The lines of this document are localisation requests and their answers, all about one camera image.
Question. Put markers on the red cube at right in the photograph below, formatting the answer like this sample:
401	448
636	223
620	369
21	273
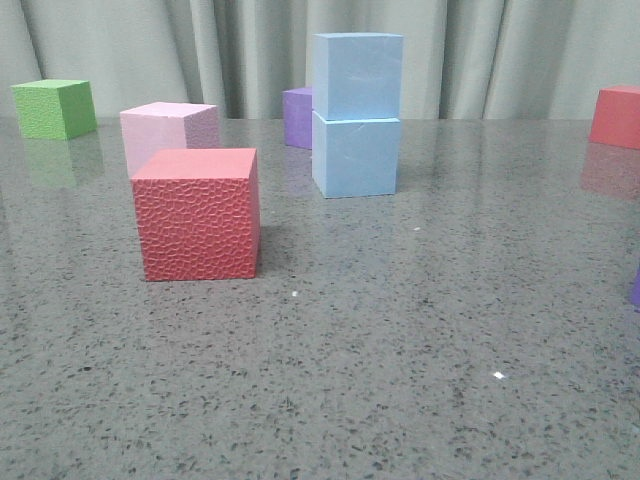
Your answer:
616	118

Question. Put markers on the light blue foam cube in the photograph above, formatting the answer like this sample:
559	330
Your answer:
352	158

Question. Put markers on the purple cube at edge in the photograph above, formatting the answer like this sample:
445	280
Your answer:
635	290

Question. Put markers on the large red textured cube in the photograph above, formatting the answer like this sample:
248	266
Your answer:
198	214

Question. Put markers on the green foam cube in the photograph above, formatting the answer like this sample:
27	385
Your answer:
54	109

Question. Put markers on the grey-green curtain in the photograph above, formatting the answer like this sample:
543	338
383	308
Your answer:
462	59

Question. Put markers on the purple foam cube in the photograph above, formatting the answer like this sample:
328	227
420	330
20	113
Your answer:
297	116

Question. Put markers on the pink foam cube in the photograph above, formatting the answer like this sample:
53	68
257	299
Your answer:
167	125

